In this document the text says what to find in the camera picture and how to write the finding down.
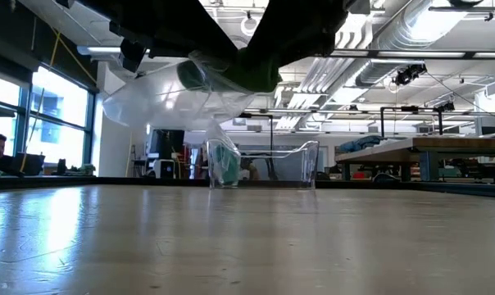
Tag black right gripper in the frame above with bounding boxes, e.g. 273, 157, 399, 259
238, 0, 372, 59

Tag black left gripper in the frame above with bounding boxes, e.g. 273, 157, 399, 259
58, 0, 239, 74

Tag grass green elastic bandage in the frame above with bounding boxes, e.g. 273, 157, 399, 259
176, 46, 283, 94

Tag clear plastic bag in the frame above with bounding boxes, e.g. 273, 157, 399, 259
205, 120, 243, 188
101, 50, 282, 133

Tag teal elastic bandage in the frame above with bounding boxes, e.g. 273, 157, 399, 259
213, 144, 242, 186

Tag white ceiling air unit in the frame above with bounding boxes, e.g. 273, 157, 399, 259
333, 11, 374, 47

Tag black ceiling spotlight cluster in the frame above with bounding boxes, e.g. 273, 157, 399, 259
392, 63, 429, 88

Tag blue cloth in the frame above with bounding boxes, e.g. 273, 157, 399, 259
338, 135, 387, 155

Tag clear plastic bin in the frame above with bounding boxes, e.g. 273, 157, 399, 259
206, 138, 320, 191

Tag white and black machine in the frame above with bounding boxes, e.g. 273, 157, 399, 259
148, 152, 177, 179

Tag black laptop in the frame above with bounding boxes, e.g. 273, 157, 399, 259
12, 152, 46, 177

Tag wooden workbench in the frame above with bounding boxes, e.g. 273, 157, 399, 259
333, 136, 495, 184

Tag white cable coil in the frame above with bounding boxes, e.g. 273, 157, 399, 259
239, 15, 260, 39

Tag black camera rig frame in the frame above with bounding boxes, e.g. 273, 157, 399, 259
237, 112, 275, 181
380, 105, 445, 138

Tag silver ventilation duct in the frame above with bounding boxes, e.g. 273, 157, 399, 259
370, 0, 472, 51

